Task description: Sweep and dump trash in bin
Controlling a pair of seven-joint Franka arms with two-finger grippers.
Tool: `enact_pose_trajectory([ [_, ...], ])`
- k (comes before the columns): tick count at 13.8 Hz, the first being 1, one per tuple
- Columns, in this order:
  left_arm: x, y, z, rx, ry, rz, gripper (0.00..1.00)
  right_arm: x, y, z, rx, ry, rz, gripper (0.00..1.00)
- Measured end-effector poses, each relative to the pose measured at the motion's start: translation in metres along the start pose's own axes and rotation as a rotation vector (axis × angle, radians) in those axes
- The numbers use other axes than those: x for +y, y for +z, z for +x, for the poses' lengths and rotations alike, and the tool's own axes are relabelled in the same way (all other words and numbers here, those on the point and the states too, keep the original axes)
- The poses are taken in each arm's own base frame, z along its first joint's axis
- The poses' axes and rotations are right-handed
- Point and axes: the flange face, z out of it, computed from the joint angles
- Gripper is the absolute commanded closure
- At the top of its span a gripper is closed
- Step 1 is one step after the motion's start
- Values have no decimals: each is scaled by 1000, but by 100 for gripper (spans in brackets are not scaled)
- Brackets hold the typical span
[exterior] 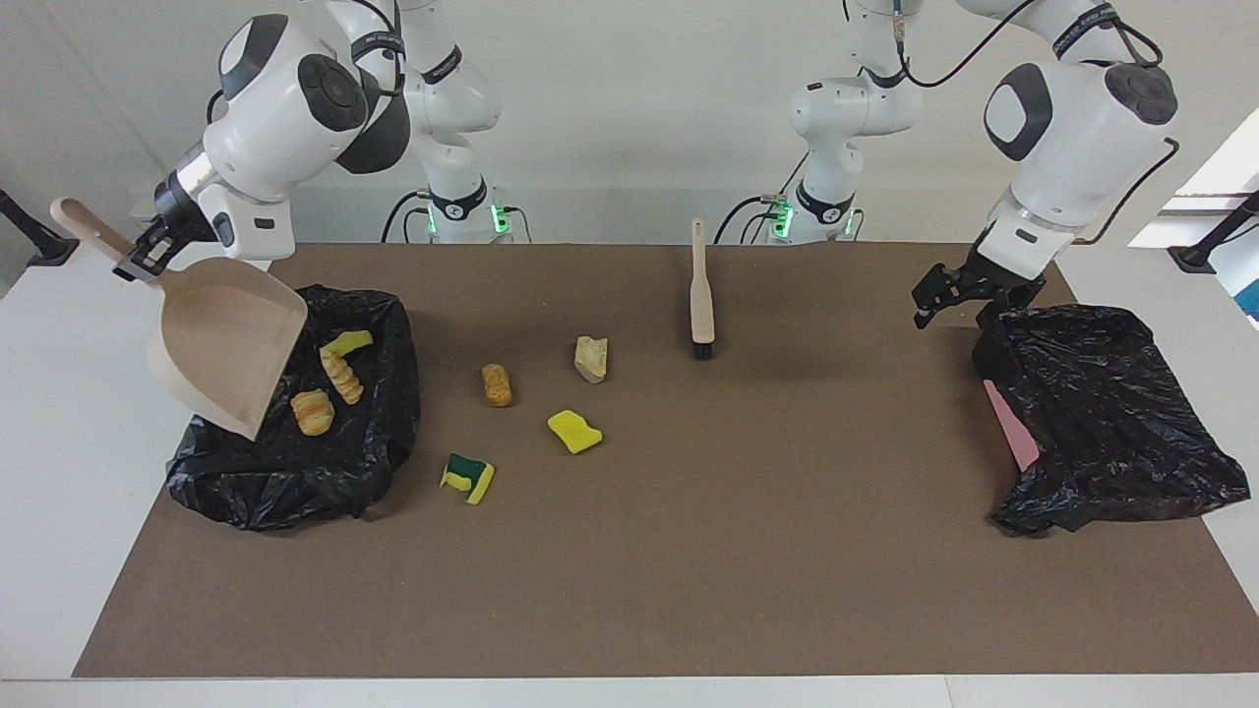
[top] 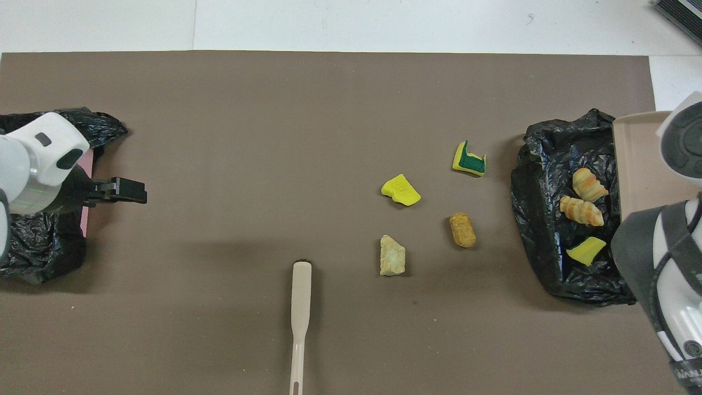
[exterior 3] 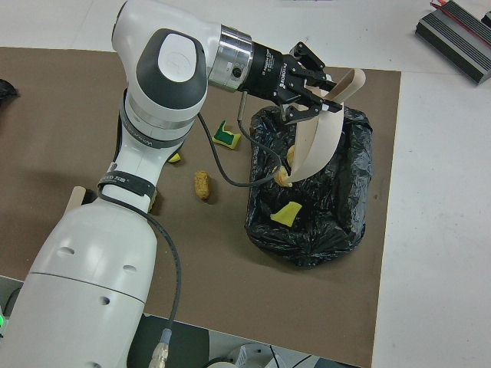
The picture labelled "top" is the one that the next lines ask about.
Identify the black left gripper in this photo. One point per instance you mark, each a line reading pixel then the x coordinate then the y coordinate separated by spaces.
pixel 75 195

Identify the brown table mat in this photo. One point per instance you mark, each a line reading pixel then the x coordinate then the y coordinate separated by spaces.
pixel 274 137

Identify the beige plastic dustpan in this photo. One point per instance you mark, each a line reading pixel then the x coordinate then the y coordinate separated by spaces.
pixel 639 164

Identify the pale beige sponge chunk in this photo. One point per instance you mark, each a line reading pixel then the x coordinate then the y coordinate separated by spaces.
pixel 392 255

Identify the toy croissant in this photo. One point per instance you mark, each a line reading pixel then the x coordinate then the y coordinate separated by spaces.
pixel 589 184
pixel 581 211

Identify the yellow sponge chunk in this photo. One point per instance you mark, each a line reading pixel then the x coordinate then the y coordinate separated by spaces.
pixel 400 190

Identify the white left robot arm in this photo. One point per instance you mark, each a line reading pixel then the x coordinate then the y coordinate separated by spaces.
pixel 46 151

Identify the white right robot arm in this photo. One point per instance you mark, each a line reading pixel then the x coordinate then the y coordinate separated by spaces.
pixel 674 263

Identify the small yellow sponge wedge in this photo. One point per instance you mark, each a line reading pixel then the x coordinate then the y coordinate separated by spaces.
pixel 587 250

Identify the brown cork-like bread piece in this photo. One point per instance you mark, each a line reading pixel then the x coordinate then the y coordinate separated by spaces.
pixel 462 230

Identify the black plastic trash bag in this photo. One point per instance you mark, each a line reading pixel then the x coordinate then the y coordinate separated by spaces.
pixel 98 129
pixel 543 219

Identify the pink bin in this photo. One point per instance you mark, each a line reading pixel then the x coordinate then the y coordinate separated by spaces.
pixel 85 164

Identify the yellow and green sponge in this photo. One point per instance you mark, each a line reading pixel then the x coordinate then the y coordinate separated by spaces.
pixel 469 161

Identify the dark ribbed device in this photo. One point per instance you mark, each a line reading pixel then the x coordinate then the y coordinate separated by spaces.
pixel 683 16

